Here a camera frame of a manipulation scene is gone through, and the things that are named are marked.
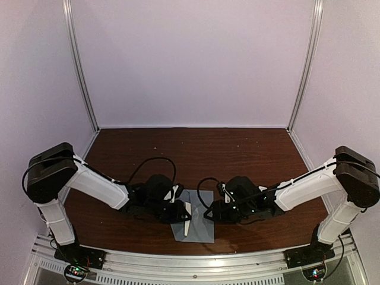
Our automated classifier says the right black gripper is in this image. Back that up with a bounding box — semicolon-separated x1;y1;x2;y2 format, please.
204;200;255;225

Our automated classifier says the aluminium frame post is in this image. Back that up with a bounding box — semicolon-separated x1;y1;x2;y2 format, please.
287;0;324;133
62;0;100;132

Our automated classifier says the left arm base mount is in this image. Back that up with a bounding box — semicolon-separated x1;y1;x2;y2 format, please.
50;237;106;284

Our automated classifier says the left black braided cable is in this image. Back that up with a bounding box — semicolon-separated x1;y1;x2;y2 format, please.
127;157;177;186

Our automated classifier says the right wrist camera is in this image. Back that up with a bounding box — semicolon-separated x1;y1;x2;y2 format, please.
217;182;234;204

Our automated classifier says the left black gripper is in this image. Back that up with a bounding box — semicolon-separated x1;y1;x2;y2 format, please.
145;199;191;224

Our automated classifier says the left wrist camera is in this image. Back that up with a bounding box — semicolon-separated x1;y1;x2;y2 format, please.
164;184;184;204

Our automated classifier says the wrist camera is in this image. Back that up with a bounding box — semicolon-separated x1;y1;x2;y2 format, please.
164;184;184;204
217;182;234;204

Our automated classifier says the right black braided cable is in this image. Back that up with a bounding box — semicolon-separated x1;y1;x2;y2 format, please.
197;177;223;208

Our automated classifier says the grey-blue envelope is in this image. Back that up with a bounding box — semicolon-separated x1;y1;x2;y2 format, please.
170;189;214;243

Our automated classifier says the black braided cable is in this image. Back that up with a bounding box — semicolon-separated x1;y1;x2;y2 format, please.
197;177;223;208
127;157;177;186

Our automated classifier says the right aluminium frame post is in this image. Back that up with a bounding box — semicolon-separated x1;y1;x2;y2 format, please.
287;0;324;133

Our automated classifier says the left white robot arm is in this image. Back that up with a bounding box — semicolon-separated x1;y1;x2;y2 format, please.
21;142;192;264

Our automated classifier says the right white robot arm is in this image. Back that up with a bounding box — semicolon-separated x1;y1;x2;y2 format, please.
204;146;379;262

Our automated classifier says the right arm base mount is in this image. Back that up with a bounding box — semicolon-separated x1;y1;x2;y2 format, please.
284;241;335;283

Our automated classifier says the front aluminium rail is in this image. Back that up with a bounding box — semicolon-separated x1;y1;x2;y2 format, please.
21;234;369;284

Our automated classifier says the ornate bordered paper sheet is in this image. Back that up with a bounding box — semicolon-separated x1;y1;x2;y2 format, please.
183;202;192;237

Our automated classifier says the left aluminium frame post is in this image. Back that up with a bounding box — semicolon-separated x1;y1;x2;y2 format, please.
62;0;100;132

